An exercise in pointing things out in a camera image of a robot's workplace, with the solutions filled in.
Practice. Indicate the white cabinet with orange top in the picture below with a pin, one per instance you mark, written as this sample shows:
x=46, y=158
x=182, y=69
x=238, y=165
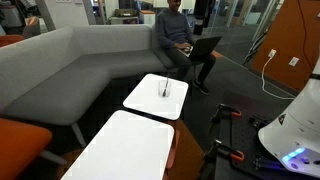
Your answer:
x=147, y=17

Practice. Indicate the seated person in dark sweater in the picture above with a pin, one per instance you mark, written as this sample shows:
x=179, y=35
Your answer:
x=171, y=28

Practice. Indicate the orange lounge chair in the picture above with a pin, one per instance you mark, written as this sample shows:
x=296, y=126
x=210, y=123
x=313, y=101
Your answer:
x=10, y=39

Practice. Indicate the black waste bin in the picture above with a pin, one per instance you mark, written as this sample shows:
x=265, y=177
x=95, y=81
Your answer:
x=198, y=27

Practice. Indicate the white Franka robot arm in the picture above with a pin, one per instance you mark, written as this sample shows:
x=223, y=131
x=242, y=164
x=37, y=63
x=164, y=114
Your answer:
x=296, y=133

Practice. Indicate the grey fabric sofa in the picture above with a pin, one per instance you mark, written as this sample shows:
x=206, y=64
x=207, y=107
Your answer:
x=50, y=66

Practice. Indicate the brown grey chair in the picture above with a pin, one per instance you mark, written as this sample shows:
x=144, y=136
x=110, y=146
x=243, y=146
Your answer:
x=31, y=28

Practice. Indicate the white wall outlet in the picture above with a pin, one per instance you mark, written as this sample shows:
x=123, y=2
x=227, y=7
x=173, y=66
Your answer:
x=293, y=61
x=272, y=53

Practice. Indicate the orange seat lounge sofa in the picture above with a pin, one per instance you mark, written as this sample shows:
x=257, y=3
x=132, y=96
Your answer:
x=20, y=146

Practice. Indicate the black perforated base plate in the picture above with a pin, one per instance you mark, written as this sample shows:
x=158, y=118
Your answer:
x=245, y=133

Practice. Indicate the grey background cabinet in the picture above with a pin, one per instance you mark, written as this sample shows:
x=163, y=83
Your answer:
x=123, y=17

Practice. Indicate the white side table orange frame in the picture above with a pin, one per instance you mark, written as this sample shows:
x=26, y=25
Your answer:
x=150, y=100
x=126, y=150

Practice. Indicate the black capped pen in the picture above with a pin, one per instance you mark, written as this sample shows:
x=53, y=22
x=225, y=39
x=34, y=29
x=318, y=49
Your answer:
x=165, y=87

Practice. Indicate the black tripod stand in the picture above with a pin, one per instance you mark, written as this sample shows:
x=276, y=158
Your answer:
x=254, y=50

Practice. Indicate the black laptop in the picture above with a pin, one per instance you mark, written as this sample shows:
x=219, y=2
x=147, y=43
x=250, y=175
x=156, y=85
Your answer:
x=205, y=46

